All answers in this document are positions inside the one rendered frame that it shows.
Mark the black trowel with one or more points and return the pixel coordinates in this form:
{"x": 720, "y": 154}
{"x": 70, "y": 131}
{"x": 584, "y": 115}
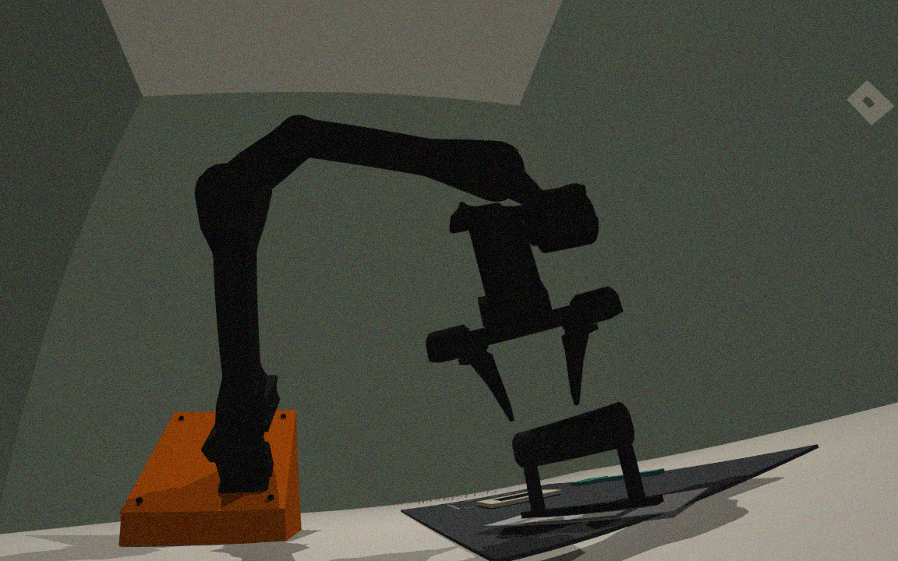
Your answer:
{"x": 602, "y": 429}

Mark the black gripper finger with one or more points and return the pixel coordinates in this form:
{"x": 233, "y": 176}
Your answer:
{"x": 575, "y": 343}
{"x": 485, "y": 366}

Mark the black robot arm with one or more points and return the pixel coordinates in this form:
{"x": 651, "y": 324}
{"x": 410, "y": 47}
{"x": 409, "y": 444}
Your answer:
{"x": 233, "y": 200}

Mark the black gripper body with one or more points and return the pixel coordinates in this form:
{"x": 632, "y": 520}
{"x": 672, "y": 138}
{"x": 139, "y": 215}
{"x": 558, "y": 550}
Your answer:
{"x": 514, "y": 294}

